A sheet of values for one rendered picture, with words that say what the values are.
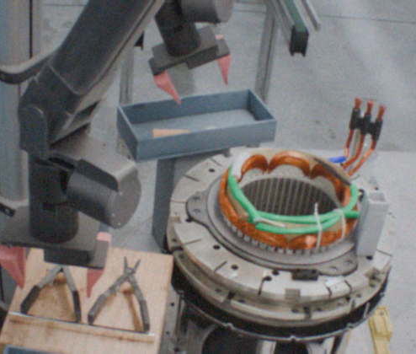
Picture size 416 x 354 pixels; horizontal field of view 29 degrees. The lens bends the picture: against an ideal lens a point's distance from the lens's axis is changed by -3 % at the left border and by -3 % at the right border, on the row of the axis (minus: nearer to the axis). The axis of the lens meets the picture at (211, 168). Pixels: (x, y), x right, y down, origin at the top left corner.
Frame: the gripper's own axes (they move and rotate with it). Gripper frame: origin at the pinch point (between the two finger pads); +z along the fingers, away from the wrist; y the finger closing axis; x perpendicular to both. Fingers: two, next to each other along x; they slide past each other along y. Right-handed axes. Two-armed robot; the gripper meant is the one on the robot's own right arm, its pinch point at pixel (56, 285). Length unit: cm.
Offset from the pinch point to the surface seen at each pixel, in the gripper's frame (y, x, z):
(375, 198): 39.0, 14.0, -8.1
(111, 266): 6.0, 8.0, 2.9
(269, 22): 36, 186, 46
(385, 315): 51, 31, 29
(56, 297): -0.1, 1.0, 3.1
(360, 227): 37.7, 12.4, -4.4
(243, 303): 23.3, 4.6, 3.6
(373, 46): 100, 303, 104
